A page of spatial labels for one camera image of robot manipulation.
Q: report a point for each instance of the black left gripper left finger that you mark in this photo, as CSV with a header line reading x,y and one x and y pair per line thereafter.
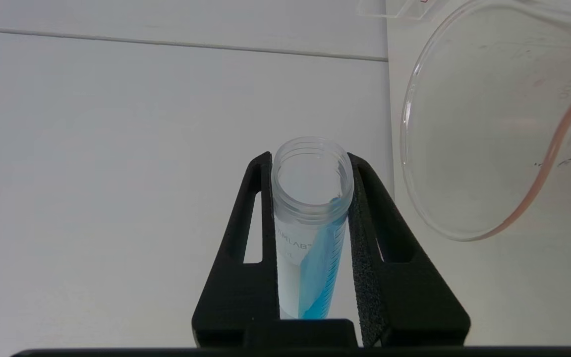
x,y
236,297

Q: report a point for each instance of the blue pigment test tube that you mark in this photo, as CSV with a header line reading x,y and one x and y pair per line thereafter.
x,y
315,267

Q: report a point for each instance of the clear glass beaker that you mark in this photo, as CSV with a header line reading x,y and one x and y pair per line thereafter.
x,y
488,124

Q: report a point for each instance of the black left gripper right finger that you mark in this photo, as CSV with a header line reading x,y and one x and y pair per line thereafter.
x,y
409,307

